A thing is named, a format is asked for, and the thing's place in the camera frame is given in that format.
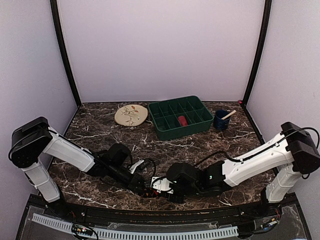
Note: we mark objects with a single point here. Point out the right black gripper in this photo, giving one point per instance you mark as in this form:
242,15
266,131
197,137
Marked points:
173,199

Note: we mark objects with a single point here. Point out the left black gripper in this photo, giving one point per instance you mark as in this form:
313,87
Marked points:
133,184

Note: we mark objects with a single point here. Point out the black orange argyle sock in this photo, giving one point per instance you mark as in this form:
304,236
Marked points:
149,192

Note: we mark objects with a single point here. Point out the maroon purple striped sock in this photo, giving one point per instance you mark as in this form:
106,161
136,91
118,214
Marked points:
182,120

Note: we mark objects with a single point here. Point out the green compartment tray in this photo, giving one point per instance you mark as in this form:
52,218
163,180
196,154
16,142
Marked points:
164,117

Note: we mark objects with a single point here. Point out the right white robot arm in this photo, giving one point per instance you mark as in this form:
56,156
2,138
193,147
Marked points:
293,150

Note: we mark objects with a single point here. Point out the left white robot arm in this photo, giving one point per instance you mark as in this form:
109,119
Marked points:
36,137

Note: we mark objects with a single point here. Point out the beige floral plate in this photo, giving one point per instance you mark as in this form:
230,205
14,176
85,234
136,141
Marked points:
131,115

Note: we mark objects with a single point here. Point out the dark blue mug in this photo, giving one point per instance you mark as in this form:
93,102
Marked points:
218,122

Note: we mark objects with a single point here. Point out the small circuit board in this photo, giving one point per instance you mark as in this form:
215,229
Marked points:
80,230

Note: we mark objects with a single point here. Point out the wooden stick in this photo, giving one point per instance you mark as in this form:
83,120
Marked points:
229,114

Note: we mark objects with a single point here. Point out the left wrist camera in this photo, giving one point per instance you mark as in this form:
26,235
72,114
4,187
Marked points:
134,167

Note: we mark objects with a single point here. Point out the white slotted cable duct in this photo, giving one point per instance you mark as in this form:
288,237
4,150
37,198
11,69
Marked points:
133,233

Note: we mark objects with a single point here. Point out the black front rail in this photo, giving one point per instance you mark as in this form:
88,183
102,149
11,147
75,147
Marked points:
125,207

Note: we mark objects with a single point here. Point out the left black frame post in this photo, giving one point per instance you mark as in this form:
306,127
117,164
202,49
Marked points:
63,52

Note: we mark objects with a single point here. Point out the black frame post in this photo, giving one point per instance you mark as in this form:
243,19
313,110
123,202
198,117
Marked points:
258,52
63,52

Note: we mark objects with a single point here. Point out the right black frame post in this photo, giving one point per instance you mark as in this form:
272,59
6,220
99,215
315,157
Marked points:
258,52

